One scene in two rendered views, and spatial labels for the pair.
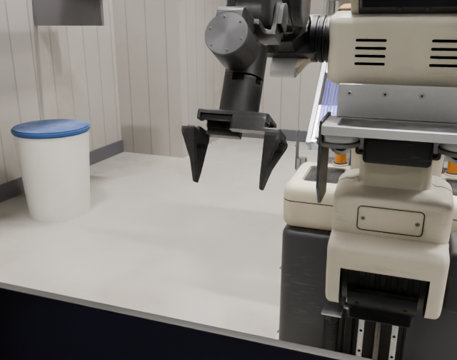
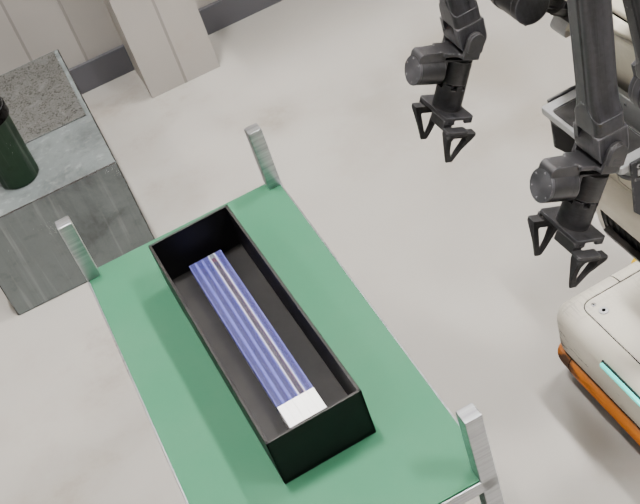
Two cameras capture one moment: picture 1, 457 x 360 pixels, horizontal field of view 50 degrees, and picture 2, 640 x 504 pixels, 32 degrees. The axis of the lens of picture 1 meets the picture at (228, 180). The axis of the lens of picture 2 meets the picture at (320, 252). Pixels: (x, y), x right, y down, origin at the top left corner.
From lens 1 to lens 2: 187 cm
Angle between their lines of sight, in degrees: 55
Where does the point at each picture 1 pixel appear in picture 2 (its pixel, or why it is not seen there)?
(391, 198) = not seen: hidden behind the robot
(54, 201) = not seen: outside the picture
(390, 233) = not seen: outside the picture
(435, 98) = (633, 111)
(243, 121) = (435, 118)
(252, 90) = (447, 95)
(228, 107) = (433, 102)
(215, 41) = (408, 72)
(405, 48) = (619, 58)
